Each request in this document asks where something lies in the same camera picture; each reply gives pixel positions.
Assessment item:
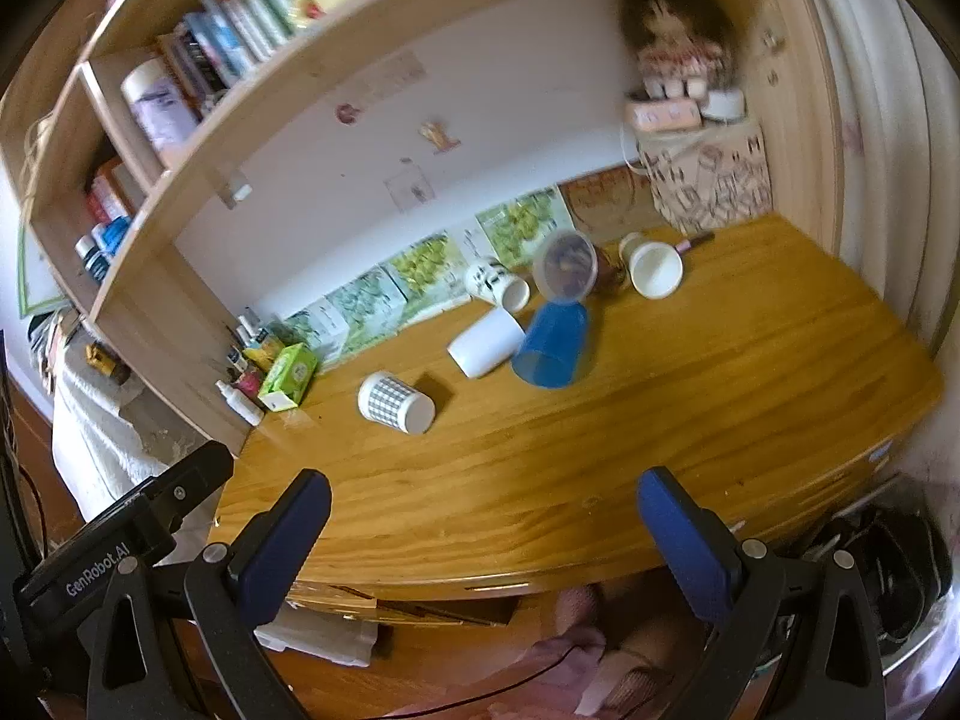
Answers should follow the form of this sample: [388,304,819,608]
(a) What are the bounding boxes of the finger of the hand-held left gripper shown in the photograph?
[144,441,236,545]

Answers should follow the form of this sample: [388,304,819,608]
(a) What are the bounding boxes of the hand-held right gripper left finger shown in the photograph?
[86,469,332,720]

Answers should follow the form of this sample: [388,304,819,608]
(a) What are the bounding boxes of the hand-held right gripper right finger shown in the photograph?
[637,466,910,720]

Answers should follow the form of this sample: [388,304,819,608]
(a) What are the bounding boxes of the white checked cup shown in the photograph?
[358,370,437,437]

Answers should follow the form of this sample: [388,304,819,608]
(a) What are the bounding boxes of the blue plastic cup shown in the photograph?
[511,301,590,390]

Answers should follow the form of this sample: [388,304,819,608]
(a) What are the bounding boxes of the plain white cup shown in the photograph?
[447,308,527,380]

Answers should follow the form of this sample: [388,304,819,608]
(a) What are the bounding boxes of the clear plastic cup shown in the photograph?
[532,230,599,305]

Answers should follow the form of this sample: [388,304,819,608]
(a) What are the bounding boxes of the white cup with black print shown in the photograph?
[464,258,531,313]

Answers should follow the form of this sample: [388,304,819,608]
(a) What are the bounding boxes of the white spray bottle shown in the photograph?
[215,380,266,426]

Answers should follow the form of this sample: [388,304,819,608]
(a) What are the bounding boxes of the white cloth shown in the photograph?
[51,341,215,518]

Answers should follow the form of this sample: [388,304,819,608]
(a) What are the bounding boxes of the white paper sheet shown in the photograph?
[253,601,378,667]

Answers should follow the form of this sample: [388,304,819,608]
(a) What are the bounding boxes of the cluster of small bottles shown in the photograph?
[225,307,290,395]

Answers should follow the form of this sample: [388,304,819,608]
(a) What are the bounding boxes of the green box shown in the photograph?
[258,342,318,412]

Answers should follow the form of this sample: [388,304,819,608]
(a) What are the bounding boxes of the golden ornament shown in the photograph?
[85,341,130,385]

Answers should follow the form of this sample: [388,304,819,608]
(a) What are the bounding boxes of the pink clothing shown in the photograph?
[375,581,721,720]

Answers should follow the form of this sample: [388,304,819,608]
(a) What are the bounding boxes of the stack of papers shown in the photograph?
[28,306,80,395]

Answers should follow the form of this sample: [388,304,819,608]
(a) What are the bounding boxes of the wooden bookshelf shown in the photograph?
[0,0,845,460]

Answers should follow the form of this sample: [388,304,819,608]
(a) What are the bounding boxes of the black bag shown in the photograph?
[806,474,950,665]

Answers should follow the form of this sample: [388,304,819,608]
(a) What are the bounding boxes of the white mug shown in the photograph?
[618,232,686,299]

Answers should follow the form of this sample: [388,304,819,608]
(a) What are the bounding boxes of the red books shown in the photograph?
[85,160,145,224]

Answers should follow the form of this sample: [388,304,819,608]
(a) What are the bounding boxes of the row of green-print boxes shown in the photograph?
[281,184,578,376]

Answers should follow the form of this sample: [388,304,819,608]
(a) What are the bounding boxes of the brown printed card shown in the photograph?
[558,163,655,239]

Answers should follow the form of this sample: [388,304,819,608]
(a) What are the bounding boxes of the patterned paper bag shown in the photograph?
[636,120,773,235]

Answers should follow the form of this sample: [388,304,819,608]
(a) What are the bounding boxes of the purple and white canister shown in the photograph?
[121,58,203,167]

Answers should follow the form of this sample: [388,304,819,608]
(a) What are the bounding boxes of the pink box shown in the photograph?
[626,97,704,134]

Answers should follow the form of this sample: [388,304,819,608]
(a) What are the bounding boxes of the white curtain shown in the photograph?
[780,0,960,361]

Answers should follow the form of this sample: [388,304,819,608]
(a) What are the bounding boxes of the white jar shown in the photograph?
[701,88,745,122]

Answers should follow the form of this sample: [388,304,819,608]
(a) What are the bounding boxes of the row of books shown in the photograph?
[156,0,320,113]

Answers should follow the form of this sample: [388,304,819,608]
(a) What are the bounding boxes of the dark-haired doll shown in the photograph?
[616,0,740,100]

